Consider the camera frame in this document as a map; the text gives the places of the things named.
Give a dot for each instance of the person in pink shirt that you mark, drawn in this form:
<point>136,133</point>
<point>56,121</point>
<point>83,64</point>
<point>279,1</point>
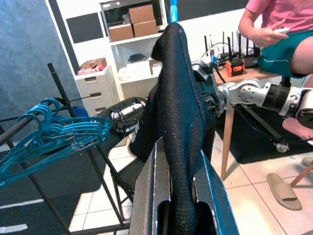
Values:
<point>278,14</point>

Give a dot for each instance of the white drawer unit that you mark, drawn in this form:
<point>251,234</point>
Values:
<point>95,90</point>

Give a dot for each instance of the black folding chair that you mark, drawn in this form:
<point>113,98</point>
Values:
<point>124,171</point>

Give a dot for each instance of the white box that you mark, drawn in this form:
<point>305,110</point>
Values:
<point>135,69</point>

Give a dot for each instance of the black floor mat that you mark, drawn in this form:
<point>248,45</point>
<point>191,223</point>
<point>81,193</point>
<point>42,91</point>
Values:
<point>61,176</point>
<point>252,154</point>

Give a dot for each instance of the light wooden table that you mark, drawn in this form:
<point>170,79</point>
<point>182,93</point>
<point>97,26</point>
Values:
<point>227,147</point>

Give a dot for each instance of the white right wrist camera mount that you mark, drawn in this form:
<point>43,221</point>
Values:
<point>203,71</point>

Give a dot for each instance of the beige slipper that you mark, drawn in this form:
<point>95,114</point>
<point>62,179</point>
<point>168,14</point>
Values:
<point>283,193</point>
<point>308,161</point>

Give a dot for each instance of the white remote controller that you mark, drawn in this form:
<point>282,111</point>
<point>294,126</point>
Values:
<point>281,30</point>

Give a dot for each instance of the dark blue garment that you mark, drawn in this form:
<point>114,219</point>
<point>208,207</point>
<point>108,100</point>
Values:
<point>178,98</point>

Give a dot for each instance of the orange black device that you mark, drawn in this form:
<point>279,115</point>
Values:
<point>234,67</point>

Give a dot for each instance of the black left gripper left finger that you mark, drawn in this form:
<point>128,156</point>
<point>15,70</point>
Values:
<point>151,186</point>

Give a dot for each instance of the light wooden chair leg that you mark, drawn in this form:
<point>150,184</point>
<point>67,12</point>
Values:
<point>302,175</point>

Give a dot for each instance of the pink cardboard box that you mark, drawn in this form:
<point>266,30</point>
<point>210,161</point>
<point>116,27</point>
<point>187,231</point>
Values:
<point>91,66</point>

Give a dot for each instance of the black clothes rack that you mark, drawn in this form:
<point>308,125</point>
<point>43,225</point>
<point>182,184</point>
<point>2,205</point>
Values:
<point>61,85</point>

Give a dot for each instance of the black round object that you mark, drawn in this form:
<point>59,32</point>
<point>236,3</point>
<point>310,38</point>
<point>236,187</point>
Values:
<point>137,57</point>

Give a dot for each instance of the black router with antennas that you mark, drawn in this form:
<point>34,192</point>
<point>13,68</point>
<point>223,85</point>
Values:
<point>221,61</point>
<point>252,60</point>

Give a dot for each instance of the black office chair base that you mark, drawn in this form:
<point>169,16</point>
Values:
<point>281,145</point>

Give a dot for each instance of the white shelf unit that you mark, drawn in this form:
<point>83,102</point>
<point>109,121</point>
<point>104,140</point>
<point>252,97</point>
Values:
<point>141,41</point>

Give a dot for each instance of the black open bag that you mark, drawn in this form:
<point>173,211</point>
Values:
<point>122,115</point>

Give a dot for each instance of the black wall panel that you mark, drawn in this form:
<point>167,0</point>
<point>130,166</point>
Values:
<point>84,28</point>

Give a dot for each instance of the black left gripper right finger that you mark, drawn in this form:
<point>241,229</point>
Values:
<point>212,191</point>

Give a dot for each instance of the small brown cardboard box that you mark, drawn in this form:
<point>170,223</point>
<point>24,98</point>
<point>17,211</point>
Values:
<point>121,33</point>
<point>141,13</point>
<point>145,28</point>

